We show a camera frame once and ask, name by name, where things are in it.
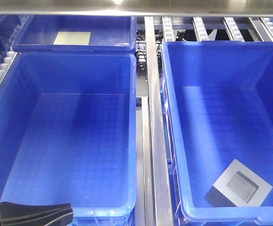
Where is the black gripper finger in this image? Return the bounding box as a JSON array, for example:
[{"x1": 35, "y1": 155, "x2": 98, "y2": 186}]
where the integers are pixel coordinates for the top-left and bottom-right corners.
[{"x1": 0, "y1": 202, "x2": 73, "y2": 226}]

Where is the gray hollow cube base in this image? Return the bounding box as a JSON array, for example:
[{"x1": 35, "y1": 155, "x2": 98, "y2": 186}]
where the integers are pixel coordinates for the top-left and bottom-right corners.
[{"x1": 205, "y1": 159, "x2": 273, "y2": 207}]

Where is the blue empty bin left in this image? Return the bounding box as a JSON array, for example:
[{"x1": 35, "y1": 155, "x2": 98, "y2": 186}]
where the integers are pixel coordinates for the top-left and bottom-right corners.
[{"x1": 0, "y1": 52, "x2": 137, "y2": 226}]

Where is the blue bin with paper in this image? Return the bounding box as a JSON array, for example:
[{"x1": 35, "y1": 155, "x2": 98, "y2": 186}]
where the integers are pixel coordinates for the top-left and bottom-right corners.
[{"x1": 12, "y1": 15, "x2": 137, "y2": 53}]

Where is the blue target bin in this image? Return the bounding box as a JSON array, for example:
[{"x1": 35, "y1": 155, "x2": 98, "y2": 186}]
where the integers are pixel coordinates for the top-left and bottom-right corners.
[{"x1": 162, "y1": 41, "x2": 273, "y2": 226}]

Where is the pale yellow paper sheet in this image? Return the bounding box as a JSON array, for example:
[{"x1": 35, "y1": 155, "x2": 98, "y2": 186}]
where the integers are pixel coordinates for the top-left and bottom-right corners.
[{"x1": 53, "y1": 31, "x2": 91, "y2": 45}]

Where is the steel divider rail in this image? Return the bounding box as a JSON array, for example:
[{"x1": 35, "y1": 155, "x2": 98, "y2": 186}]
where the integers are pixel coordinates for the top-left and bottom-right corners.
[{"x1": 144, "y1": 16, "x2": 174, "y2": 226}]

